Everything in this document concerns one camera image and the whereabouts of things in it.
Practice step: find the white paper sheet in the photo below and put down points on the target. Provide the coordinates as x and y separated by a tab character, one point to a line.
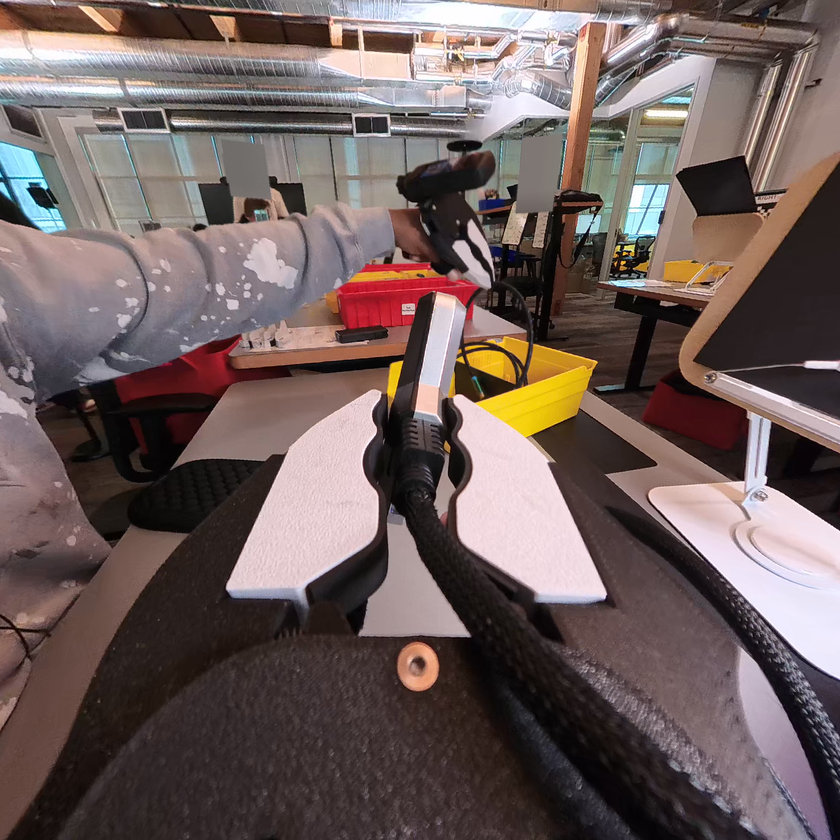
515	229
540	229

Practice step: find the black tall stand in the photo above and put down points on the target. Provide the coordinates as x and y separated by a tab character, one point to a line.
558	262

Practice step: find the narrow silver air duct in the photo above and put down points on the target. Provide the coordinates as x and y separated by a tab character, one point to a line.
262	123

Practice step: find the black office chair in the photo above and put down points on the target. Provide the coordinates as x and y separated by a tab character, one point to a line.
151	426

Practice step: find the person's left hand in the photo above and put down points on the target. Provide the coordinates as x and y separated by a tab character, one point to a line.
412	233

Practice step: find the white stand with black board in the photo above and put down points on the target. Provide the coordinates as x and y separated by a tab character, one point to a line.
768	308

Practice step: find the black floor lamp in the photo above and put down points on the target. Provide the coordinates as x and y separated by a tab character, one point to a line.
464	142

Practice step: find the wooden post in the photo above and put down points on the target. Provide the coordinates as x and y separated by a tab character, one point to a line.
581	164

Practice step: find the wide silver air duct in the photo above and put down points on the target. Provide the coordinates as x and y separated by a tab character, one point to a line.
197	56

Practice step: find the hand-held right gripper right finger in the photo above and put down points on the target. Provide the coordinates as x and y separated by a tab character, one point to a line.
525	518

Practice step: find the row of white printed parts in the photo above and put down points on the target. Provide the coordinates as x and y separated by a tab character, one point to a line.
262	338

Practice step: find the dark wooden desk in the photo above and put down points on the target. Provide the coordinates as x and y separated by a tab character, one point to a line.
649	292

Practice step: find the wooden top table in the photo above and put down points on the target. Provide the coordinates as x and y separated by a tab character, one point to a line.
315	354

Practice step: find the person's left forearm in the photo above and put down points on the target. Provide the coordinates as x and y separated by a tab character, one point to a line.
229	262

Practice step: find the red plastic bin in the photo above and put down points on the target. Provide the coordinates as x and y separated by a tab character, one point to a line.
394	308

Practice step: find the clear acrylic stand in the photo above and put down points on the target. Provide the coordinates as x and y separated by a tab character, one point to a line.
709	275

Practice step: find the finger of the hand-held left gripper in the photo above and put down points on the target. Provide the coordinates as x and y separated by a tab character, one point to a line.
485	259
464	253

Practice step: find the blue storage bin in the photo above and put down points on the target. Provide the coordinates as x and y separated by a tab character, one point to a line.
499	205

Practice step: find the red tote bag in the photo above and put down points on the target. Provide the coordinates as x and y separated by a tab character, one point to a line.
197	374
695	413

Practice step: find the black rectangular box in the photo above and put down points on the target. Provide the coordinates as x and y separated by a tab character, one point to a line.
361	334

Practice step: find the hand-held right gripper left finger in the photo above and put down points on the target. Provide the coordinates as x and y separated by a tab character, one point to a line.
308	512

